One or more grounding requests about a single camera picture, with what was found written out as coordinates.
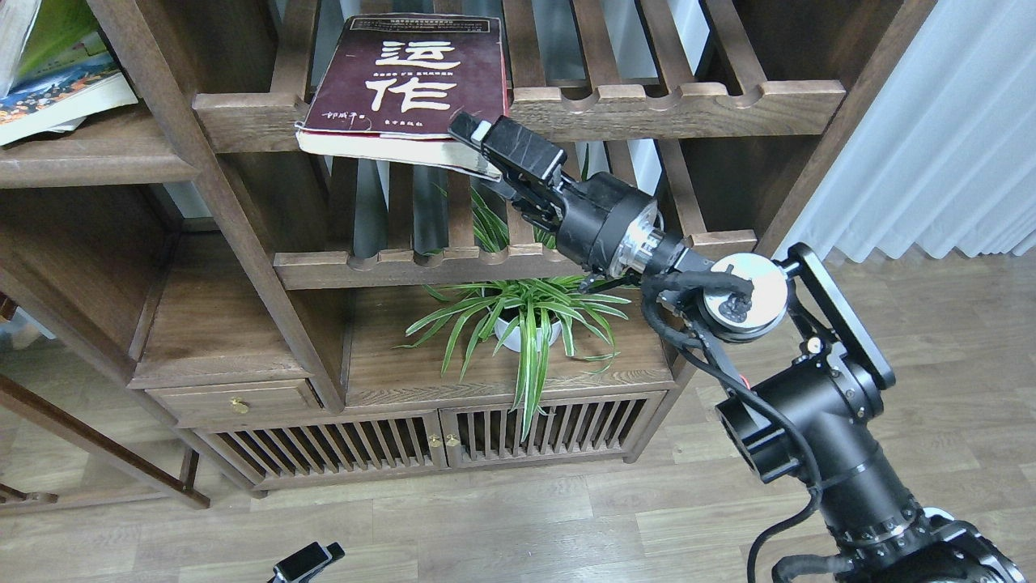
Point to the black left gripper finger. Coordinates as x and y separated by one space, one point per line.
305 564

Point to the dark wooden bookshelf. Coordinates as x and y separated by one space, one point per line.
190 251

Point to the colourful 300 paperback book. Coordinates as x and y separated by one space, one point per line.
60 98

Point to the maroon book white characters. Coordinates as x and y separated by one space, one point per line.
396 81

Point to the green spider plant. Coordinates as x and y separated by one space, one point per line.
530 313

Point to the white plant pot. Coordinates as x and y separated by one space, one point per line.
512 340

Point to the brass drawer knob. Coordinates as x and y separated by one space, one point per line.
239 406

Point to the white pleated curtain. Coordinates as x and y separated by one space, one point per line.
944 159

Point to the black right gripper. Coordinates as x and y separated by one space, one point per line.
603 224

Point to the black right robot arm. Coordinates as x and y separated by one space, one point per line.
803 376

